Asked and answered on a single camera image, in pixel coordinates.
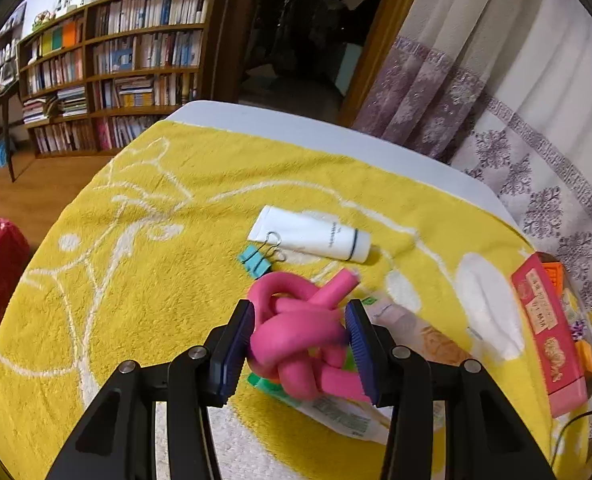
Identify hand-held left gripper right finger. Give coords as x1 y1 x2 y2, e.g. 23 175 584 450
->
345 299 559 480

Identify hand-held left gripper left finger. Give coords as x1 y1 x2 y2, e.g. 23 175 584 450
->
46 299 256 480

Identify pink knotted foam tube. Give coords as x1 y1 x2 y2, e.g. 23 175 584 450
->
248 267 372 403

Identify pink tissue packet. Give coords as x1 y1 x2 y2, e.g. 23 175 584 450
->
363 295 472 366

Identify red cardboard box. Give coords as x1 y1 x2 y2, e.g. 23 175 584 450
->
511 252 592 418

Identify large orange rubber cube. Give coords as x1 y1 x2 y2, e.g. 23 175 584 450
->
538 255 567 291

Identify green white cream tube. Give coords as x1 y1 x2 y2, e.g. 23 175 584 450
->
247 372 394 446

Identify teal binder clip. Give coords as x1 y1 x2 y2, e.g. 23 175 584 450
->
237 231 287 277

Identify white cosmetic tube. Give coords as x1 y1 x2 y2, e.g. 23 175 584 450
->
247 205 372 263

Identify yellow white printed towel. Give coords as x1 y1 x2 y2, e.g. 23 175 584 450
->
0 120 592 480

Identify white purple patterned curtain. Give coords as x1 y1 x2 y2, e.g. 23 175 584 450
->
446 0 592 441

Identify beige curtain purple band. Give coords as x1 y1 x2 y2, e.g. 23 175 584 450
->
351 0 542 161

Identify rows of books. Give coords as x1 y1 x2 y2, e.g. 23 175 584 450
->
23 0 212 153

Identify wooden bookshelf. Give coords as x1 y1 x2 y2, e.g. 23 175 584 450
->
16 0 237 158

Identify framed picture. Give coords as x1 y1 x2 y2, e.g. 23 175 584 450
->
0 2 28 36

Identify black cable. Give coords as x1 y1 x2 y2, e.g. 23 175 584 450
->
551 407 592 466

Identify wooden door frame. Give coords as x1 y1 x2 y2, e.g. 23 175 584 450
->
338 0 429 126

